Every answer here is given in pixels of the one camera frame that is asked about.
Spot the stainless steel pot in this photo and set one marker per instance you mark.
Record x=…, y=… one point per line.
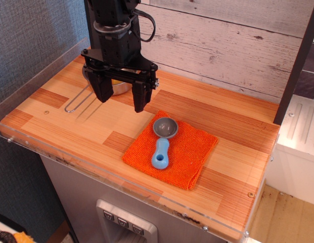
x=118, y=87

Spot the yellow cheese wedge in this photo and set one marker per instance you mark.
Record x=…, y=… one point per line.
x=115, y=82

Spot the blue grey ice cream scoop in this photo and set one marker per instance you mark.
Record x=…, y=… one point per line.
x=165, y=128

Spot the orange object bottom left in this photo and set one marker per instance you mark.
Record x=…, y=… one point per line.
x=22, y=237

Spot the clear acrylic guard rail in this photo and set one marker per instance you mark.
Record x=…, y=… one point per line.
x=85, y=150

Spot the silver dispenser button panel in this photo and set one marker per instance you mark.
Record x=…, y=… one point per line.
x=119, y=225

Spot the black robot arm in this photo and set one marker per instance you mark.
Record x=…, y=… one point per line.
x=111, y=13

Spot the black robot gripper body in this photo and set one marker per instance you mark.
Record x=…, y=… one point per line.
x=118, y=55

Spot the dark right frame post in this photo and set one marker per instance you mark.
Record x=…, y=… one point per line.
x=296, y=71

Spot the orange knitted cloth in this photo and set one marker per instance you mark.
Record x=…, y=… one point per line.
x=188, y=151

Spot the grey toy fridge cabinet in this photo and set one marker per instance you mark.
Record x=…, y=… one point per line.
x=79, y=192

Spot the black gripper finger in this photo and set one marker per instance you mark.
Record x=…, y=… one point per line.
x=101, y=85
x=141, y=92

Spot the white toy sink unit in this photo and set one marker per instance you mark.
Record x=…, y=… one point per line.
x=291, y=166

